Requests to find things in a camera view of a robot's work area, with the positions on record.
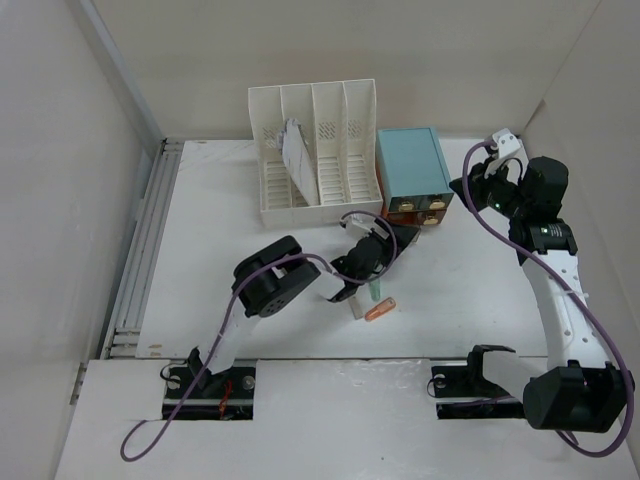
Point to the teal mini drawer cabinet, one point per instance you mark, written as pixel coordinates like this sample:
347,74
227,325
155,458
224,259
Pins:
413,176

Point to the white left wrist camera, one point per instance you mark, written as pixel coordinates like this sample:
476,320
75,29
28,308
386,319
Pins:
359,224

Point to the grey eraser block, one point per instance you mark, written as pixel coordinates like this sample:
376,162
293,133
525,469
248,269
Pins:
356,308

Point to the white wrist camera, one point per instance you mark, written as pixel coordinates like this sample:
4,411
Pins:
359,224
505,144

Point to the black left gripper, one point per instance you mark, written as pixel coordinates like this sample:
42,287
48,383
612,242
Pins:
403,236

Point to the orange usb stick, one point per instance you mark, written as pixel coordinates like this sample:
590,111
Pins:
382,308

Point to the white paper booklet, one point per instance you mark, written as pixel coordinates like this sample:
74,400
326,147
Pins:
297,160

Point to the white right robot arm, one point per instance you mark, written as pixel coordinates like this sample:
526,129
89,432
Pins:
586,385

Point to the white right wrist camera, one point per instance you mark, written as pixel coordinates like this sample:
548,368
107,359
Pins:
505,144

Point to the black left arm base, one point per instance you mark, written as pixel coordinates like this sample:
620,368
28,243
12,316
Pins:
227,396

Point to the white four-slot file organizer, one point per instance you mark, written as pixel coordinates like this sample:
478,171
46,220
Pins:
339,127

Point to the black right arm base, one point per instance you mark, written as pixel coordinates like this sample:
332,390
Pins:
463,393

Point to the aluminium rail frame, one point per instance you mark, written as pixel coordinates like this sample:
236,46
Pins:
124,319

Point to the green capsule case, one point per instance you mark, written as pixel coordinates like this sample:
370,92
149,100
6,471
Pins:
375,290

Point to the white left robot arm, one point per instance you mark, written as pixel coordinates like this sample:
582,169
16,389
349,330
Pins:
266,282

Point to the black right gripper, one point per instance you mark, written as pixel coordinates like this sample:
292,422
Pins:
478,181

